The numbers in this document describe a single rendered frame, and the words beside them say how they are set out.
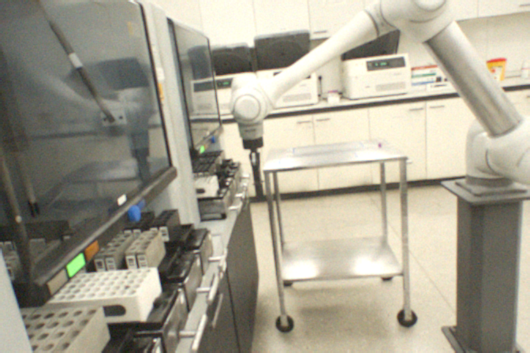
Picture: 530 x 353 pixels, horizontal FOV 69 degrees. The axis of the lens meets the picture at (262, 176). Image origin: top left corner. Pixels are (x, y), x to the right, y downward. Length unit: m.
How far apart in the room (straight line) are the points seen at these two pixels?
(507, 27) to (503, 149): 3.53
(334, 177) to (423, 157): 0.85
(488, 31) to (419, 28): 3.55
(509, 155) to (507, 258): 0.48
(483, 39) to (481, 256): 3.34
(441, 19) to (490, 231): 0.79
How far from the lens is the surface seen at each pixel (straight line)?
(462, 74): 1.28
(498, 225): 1.63
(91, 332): 0.66
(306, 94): 3.64
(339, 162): 1.64
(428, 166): 3.96
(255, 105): 1.09
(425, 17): 1.18
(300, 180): 3.74
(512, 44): 4.86
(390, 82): 3.75
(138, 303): 0.72
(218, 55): 3.88
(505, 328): 1.86
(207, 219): 1.38
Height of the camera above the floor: 1.20
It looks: 14 degrees down
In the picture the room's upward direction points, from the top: 7 degrees counter-clockwise
